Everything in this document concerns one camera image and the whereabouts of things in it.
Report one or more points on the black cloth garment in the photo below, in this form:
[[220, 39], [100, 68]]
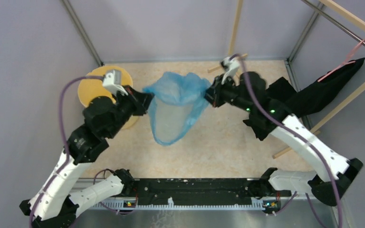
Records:
[[316, 96]]

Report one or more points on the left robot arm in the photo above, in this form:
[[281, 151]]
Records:
[[56, 205]]

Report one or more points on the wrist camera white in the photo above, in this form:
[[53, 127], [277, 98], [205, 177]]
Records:
[[230, 65], [112, 82]]

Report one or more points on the metal frame corner post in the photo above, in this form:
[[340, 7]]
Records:
[[303, 36]]

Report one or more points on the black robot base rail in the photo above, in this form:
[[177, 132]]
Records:
[[200, 192]]

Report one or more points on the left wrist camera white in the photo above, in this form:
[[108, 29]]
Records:
[[112, 82]]

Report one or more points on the yellow plastic trash bin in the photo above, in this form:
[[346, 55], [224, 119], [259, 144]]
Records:
[[88, 89]]

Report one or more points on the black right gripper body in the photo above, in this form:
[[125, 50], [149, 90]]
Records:
[[227, 93]]

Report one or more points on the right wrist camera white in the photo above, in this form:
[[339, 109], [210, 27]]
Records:
[[230, 65]]

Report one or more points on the wooden clothes rack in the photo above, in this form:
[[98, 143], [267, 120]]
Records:
[[235, 26]]

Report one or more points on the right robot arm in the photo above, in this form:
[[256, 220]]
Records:
[[270, 114]]

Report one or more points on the pink clothes hanger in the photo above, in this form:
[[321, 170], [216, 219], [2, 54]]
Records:
[[346, 61]]

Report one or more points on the blue plastic trash bag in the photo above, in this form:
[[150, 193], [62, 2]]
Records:
[[177, 105]]

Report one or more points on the left metal frame post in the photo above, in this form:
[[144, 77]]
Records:
[[81, 31]]

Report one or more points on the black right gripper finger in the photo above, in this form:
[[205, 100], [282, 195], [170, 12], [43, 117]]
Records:
[[214, 89], [211, 98]]

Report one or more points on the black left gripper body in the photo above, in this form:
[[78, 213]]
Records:
[[129, 103]]

